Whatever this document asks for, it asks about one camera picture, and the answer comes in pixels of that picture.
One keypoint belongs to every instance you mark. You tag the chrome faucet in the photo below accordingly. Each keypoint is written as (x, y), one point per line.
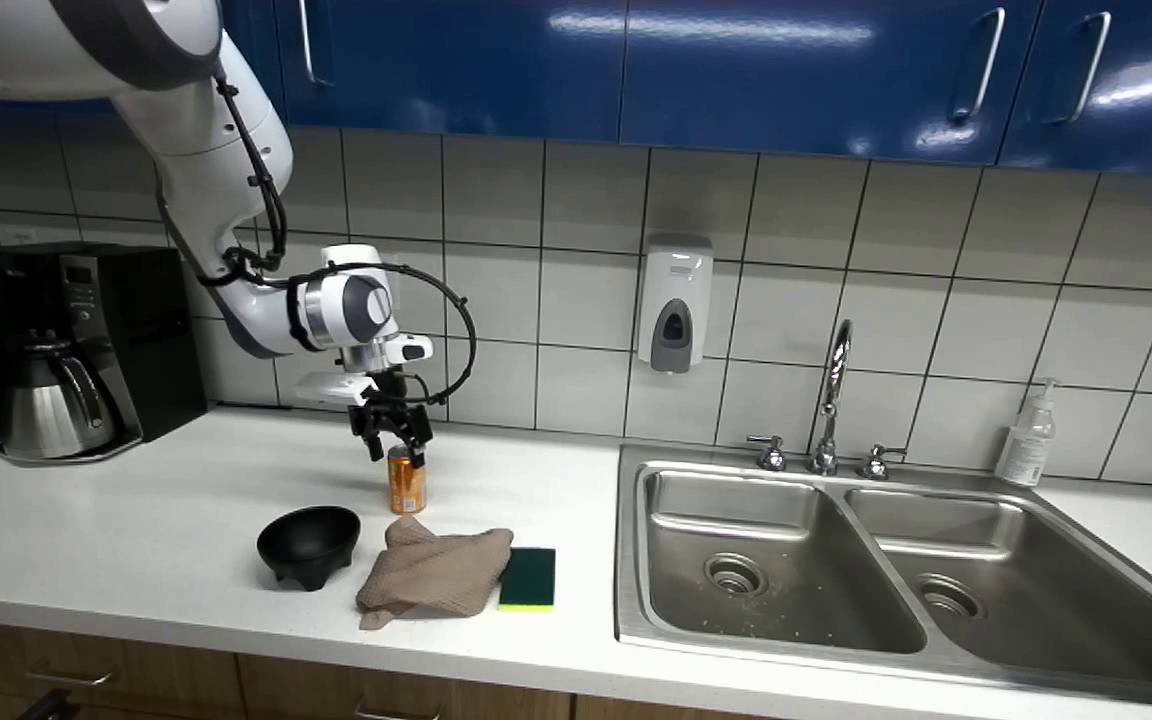
(830, 401)

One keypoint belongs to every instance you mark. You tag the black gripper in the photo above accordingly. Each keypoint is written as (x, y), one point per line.
(390, 404)

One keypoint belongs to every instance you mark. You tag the beige cloth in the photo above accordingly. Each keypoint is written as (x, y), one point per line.
(436, 573)

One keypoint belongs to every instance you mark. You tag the steel double sink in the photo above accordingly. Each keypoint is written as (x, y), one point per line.
(789, 562)

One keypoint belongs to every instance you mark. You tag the small orange bottle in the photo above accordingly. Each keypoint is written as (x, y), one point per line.
(404, 491)

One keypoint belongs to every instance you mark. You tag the green sponge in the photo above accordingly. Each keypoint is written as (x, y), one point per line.
(528, 577)

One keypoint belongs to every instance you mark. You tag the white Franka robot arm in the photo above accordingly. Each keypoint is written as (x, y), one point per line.
(190, 145)

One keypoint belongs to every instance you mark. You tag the steel coffee carafe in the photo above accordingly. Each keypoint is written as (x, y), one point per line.
(58, 401)

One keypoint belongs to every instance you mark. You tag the black bowl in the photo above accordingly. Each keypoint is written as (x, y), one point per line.
(308, 540)

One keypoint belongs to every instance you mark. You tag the white wall soap dispenser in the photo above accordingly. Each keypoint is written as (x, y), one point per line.
(675, 301)

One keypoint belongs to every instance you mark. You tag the wooden drawer front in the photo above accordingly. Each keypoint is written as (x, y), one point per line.
(137, 665)
(468, 699)

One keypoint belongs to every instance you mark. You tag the clear soap bottle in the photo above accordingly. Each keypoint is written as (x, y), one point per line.
(1024, 440)

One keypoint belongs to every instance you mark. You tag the black coffee maker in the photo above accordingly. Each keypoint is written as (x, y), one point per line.
(158, 334)

